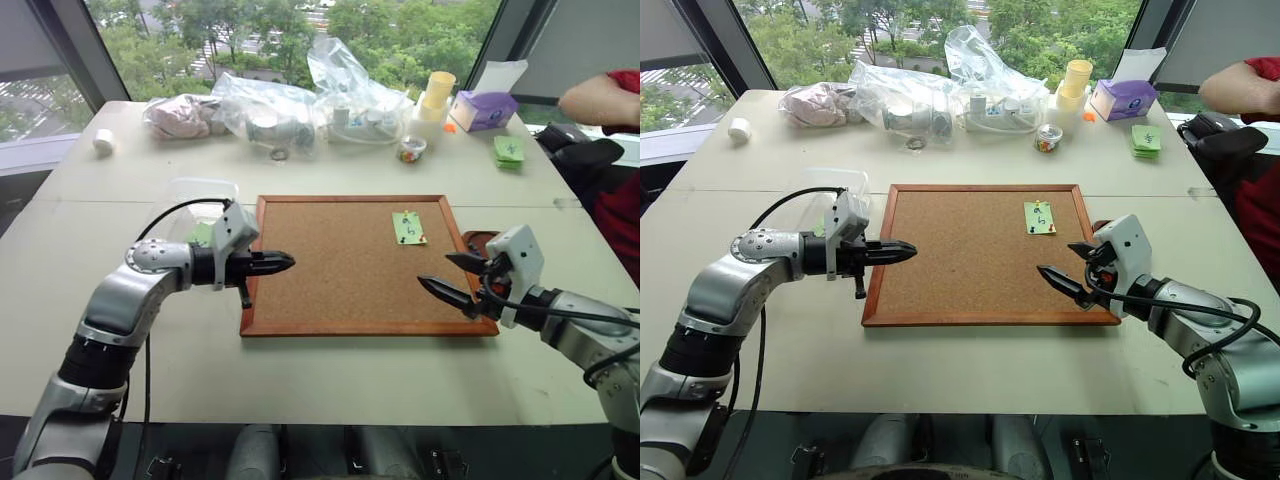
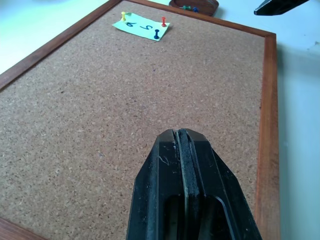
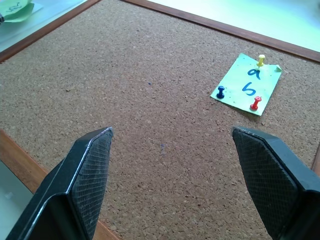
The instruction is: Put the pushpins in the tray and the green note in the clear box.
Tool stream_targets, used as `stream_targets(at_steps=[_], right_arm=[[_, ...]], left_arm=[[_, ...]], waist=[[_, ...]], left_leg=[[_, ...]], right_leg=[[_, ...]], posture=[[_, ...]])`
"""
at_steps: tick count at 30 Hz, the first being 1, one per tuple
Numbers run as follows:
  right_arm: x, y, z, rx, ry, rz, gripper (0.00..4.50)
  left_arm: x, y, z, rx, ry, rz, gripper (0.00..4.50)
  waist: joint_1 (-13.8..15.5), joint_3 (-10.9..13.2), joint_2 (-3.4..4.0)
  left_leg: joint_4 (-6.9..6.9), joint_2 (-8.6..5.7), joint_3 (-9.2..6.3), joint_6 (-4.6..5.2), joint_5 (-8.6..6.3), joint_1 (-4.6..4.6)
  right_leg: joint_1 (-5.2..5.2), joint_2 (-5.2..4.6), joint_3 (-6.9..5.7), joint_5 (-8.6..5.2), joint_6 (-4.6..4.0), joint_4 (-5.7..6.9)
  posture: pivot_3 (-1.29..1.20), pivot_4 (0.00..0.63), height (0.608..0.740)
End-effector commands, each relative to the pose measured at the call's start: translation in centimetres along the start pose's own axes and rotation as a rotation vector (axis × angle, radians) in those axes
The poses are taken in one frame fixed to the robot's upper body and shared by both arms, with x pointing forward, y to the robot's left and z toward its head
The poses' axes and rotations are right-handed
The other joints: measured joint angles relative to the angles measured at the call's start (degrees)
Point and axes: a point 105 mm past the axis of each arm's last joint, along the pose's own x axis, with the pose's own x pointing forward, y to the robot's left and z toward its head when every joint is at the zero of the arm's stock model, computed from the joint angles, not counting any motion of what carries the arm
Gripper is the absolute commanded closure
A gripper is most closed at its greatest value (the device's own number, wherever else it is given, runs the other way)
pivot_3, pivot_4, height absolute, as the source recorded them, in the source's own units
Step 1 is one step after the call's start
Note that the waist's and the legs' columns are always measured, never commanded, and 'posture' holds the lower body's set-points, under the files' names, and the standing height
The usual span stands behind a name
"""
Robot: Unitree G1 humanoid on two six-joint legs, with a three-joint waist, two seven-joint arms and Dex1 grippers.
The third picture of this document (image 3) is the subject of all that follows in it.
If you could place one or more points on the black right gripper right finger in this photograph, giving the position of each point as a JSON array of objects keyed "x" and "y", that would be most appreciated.
[{"x": 272, "y": 182}]

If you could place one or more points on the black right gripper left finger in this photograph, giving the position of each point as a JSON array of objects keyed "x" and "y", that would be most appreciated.
[{"x": 75, "y": 190}]

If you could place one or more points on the red push pin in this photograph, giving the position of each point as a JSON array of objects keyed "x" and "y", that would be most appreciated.
[{"x": 255, "y": 103}]

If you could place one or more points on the green paper note with writing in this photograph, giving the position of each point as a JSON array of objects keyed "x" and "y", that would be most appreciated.
[{"x": 246, "y": 85}]

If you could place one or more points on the blue push pin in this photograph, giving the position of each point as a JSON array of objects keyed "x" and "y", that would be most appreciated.
[{"x": 220, "y": 92}]

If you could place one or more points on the wood-framed cork board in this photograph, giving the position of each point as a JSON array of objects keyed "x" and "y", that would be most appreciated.
[{"x": 150, "y": 100}]

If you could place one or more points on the yellow push pin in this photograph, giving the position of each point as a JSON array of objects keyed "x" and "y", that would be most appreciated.
[{"x": 260, "y": 60}]

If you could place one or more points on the crumpled green paper note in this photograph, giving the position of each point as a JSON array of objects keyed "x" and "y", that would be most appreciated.
[{"x": 17, "y": 10}]

